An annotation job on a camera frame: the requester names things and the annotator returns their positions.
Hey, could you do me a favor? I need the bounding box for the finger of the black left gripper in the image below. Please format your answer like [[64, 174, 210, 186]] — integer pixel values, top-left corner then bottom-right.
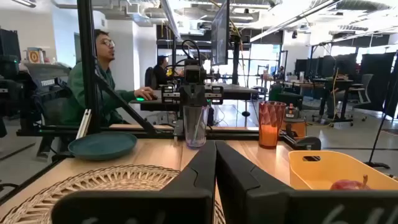
[[179, 84, 194, 108], [193, 84, 208, 108]]

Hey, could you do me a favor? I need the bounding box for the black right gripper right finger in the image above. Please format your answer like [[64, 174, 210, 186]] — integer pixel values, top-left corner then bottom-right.
[[215, 140, 398, 224]]

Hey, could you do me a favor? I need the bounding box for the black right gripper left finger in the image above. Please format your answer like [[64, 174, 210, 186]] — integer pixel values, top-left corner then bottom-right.
[[51, 139, 218, 224]]

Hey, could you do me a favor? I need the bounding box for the teal round plate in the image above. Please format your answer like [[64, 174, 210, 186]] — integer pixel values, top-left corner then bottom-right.
[[67, 132, 138, 162]]

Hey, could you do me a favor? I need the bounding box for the red apple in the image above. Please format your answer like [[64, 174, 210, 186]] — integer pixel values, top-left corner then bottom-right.
[[329, 174, 372, 191]]

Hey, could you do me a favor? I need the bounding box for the orange plastic cup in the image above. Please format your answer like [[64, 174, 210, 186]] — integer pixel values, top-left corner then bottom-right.
[[258, 100, 287, 150]]

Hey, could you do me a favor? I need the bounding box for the person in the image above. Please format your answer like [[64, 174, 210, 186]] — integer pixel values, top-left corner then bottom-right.
[[60, 29, 158, 127], [153, 55, 171, 90]]

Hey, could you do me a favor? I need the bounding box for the black office desk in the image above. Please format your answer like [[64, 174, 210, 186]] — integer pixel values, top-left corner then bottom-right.
[[129, 83, 259, 112]]

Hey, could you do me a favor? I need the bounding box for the clear plastic cup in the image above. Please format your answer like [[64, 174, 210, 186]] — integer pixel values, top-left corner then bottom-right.
[[182, 105, 210, 149]]

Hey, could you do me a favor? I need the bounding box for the round woven wicker placemat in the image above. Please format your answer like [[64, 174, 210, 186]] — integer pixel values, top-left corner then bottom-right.
[[0, 164, 226, 224]]

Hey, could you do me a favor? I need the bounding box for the yellow plastic bin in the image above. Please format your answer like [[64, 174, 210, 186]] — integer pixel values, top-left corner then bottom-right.
[[288, 150, 398, 192]]

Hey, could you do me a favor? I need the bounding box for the black computer monitor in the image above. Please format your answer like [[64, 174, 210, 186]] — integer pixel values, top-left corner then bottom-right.
[[210, 0, 231, 67]]

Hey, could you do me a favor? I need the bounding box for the black office chair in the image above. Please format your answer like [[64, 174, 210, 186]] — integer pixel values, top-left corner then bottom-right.
[[23, 63, 74, 158]]

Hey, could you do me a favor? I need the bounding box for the black tripod stand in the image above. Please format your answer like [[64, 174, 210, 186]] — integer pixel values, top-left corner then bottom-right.
[[364, 49, 398, 170]]

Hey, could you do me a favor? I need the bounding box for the grey office chair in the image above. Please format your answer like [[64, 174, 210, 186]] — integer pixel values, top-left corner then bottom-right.
[[347, 73, 374, 123]]

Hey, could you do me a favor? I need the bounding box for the black partition screen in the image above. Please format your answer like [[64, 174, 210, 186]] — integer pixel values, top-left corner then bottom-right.
[[357, 52, 397, 112]]

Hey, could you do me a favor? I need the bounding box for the black aluminium table frame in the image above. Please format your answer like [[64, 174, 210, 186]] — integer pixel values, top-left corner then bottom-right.
[[15, 0, 323, 152]]

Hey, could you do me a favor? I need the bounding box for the silver aluminium bracket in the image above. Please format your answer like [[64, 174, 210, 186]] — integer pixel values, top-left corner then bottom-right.
[[76, 108, 93, 140]]

